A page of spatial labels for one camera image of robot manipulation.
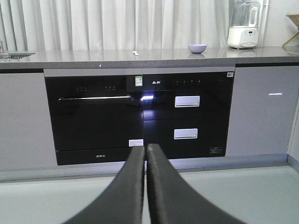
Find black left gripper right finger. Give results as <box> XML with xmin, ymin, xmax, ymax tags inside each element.
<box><xmin>146</xmin><ymin>144</ymin><xmax>242</xmax><ymax>224</ymax></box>

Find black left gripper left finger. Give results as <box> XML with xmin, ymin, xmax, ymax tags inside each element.
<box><xmin>65</xmin><ymin>146</ymin><xmax>145</xmax><ymax>224</ymax></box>

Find purple plastic bowl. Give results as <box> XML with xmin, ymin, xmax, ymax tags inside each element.
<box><xmin>188</xmin><ymin>44</ymin><xmax>207</xmax><ymax>54</ymax></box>

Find black disinfection cabinet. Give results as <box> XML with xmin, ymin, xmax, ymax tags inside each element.
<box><xmin>142</xmin><ymin>72</ymin><xmax>234</xmax><ymax>159</ymax></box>

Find black built-in dishwasher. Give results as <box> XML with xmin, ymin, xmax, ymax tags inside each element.
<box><xmin>45</xmin><ymin>75</ymin><xmax>144</xmax><ymax>165</ymax></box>

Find grey cabinet door left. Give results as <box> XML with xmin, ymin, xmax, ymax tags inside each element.
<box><xmin>0</xmin><ymin>73</ymin><xmax>57</xmax><ymax>170</ymax></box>

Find grey cabinet door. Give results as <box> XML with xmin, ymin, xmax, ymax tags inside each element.
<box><xmin>226</xmin><ymin>66</ymin><xmax>299</xmax><ymax>156</ymax></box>
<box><xmin>0</xmin><ymin>73</ymin><xmax>57</xmax><ymax>170</ymax></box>

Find grey cabinet door right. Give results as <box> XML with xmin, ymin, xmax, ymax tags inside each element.
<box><xmin>226</xmin><ymin>66</ymin><xmax>299</xmax><ymax>156</ymax></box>

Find steel kitchen sink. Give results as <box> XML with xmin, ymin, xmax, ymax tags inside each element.
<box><xmin>0</xmin><ymin>52</ymin><xmax>35</xmax><ymax>61</ymax></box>

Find white blender appliance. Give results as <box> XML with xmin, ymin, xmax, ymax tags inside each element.
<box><xmin>228</xmin><ymin>0</ymin><xmax>260</xmax><ymax>49</ymax></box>

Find white curtain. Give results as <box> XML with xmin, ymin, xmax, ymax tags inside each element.
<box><xmin>0</xmin><ymin>0</ymin><xmax>230</xmax><ymax>51</ymax></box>

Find wooden folding rack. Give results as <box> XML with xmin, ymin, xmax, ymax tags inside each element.
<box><xmin>282</xmin><ymin>13</ymin><xmax>299</xmax><ymax>55</ymax></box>

